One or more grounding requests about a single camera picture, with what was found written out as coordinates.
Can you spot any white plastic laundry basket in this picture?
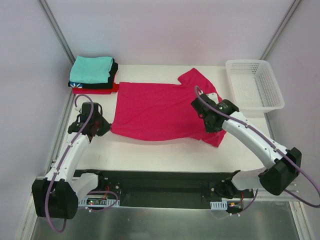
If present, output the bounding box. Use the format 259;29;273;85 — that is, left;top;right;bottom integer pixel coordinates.
225;59;285;117

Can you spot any pink t shirt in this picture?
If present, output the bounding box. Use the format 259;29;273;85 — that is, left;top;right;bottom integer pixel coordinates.
111;68;226;147

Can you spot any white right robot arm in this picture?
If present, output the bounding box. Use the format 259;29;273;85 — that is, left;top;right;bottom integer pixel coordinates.
191;94;302;199

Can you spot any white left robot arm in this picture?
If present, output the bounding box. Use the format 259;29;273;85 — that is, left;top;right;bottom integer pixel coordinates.
31;102;111;220

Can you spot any red folded t shirt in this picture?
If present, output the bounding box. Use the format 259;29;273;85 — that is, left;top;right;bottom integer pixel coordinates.
72;83;120;95

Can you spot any black folded t shirt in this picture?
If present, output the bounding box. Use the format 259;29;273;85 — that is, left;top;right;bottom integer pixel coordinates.
68;58;119;89

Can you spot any teal folded t shirt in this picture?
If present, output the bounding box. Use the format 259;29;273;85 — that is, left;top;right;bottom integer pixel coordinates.
69;55;113;84

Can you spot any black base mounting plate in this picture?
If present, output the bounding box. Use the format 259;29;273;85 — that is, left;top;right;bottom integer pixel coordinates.
76;169;260;208

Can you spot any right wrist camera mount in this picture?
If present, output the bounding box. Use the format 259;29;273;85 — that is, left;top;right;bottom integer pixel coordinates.
207;92;220;104

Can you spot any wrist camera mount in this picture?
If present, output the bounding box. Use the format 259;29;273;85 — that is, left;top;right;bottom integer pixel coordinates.
207;92;220;104
74;105;82;113

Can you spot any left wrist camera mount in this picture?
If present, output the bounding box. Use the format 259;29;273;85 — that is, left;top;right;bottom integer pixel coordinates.
74;105;82;113

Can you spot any left white cable duct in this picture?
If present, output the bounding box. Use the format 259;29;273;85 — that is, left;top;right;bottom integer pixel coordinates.
78;197;120;208

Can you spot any white cable duct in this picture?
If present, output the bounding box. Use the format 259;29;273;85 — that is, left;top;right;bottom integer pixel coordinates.
210;200;228;211
78;197;120;208

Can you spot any right white cable duct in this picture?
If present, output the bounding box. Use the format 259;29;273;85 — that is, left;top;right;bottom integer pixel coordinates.
210;200;228;211

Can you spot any right aluminium corner post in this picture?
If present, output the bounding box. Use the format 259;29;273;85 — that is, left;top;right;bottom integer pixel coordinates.
260;0;303;61

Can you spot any aluminium corner post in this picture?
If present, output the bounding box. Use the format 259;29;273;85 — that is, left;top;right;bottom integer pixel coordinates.
38;0;76;65
260;0;303;61

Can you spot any aluminium frame rail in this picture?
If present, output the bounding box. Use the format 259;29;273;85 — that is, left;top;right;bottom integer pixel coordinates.
31;174;303;202

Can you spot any left aluminium corner post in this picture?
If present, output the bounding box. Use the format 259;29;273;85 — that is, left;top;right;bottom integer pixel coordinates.
38;0;76;65

